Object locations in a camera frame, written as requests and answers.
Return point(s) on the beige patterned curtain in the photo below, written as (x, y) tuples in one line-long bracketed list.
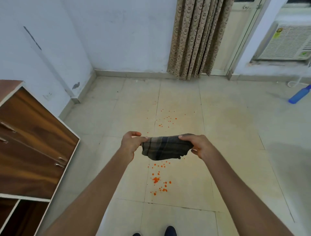
[(196, 36)]

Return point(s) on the person's left forearm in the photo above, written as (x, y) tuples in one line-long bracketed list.
[(87, 199)]

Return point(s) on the white window air conditioner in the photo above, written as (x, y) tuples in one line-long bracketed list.
[(284, 41)]

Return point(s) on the beige tiled floor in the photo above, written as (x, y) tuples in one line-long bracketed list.
[(230, 133)]

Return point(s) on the person's right forearm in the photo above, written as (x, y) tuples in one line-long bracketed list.
[(243, 199)]

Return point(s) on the person's left hand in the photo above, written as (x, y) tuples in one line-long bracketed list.
[(130, 146)]

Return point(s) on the orange liquid spill drops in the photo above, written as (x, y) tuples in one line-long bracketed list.
[(156, 180)]

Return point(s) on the cream door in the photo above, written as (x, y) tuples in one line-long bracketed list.
[(233, 36)]

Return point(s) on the blue plastic bottle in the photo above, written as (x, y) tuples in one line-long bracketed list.
[(299, 94)]

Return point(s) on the person's right hand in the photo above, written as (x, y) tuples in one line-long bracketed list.
[(201, 146)]

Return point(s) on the person's right dark shoe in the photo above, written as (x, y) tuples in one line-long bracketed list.
[(170, 231)]

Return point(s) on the dark plaid cleaning cloth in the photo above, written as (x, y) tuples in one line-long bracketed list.
[(166, 147)]

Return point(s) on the brown wooden cabinet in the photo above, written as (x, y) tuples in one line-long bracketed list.
[(31, 146)]

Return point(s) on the person's dark shoe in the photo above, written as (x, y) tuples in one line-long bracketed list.
[(170, 231), (136, 234)]

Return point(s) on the white wall socket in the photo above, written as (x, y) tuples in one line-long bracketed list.
[(48, 96)]

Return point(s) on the person's left dark shoe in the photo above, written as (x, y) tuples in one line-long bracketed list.
[(136, 234)]

